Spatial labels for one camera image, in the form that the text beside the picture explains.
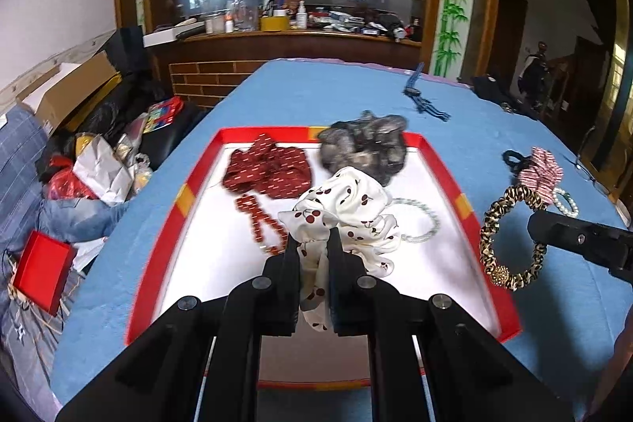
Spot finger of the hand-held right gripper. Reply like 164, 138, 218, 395
527, 209, 633, 287

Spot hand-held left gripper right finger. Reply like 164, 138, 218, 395
326, 227, 574, 422

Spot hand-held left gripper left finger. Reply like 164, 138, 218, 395
54, 234, 302, 422

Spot white cherry print scrunchie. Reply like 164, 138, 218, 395
278, 166, 400, 333

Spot red tray box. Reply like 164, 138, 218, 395
123, 127, 522, 390

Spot eyeglasses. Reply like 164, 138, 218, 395
574, 125, 611, 195

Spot dark red scrunchie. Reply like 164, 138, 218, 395
222, 134, 314, 200

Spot grey scrunchie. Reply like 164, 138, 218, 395
316, 110, 410, 186

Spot blue tablecloth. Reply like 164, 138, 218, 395
49, 59, 633, 422

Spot black garment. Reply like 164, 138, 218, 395
470, 75, 542, 121

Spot black hanging bag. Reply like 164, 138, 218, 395
519, 41, 550, 106

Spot colourful packet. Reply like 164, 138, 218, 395
143, 96, 185, 133

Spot crumpled grey paper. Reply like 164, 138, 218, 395
74, 134, 136, 205

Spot wooden door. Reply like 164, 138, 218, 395
499, 0, 529, 81

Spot wooden counter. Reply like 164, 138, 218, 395
148, 29, 426, 109

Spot red plastic bag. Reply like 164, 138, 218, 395
44, 155, 100, 200

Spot yellow box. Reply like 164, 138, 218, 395
260, 15, 292, 32

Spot small red box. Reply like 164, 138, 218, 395
12, 231, 76, 316

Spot glass jug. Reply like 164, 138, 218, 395
230, 0, 260, 32

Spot white flat box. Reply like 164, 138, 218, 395
143, 29, 179, 47

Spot cardboard box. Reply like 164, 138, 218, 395
17, 51, 122, 133

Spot pearl bracelet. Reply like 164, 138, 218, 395
553, 187, 579, 219

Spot red bead bracelet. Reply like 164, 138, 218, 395
235, 193, 290, 257

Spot pink striped bow hair tie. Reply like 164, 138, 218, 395
502, 146, 565, 211

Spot leopard print hair ring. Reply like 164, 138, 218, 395
479, 185, 549, 291

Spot pale bead necklace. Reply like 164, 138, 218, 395
386, 199, 441, 245

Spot blue striped watch strap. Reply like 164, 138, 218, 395
403, 62, 452, 122

